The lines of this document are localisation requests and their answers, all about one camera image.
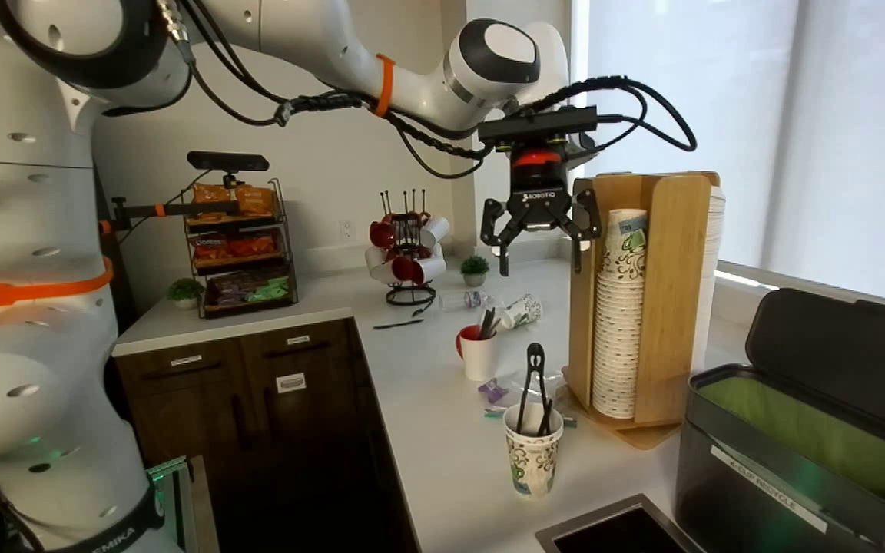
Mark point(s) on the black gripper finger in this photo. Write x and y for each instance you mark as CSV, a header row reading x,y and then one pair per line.
x,y
583,216
495,220

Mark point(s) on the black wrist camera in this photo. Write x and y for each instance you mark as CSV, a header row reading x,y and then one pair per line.
x,y
538,124

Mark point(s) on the patterned paper cup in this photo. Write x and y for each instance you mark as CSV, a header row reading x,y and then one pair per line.
x,y
533,461

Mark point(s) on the black snack rack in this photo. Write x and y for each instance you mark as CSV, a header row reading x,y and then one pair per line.
x,y
245,255

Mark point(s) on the white paper label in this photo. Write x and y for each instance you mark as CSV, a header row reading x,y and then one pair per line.
x,y
289,382

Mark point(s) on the thin dark stirrer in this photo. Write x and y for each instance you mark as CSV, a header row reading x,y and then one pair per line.
x,y
398,323

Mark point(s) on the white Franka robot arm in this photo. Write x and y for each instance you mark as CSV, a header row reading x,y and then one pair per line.
x,y
23,205

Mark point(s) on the wooden cup dispenser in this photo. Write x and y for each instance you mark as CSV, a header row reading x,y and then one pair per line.
x,y
674,295

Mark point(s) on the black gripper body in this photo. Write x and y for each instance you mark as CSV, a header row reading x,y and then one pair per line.
x,y
538,195

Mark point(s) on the small green potted plant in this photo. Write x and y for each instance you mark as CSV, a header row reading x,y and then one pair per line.
x,y
186,292
474,269

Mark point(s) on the stack of patterned paper cups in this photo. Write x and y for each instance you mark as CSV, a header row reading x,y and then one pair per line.
x,y
620,325

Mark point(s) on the red and white mug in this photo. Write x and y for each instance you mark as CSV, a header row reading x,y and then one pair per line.
x,y
478,358

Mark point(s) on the black camera on stand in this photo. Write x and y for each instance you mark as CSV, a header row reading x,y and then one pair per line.
x,y
228,161

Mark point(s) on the purple wrapper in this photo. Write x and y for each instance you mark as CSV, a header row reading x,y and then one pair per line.
x,y
492,391

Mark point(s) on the dark brown wooden cabinet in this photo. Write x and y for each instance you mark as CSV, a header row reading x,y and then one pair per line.
x,y
207,410

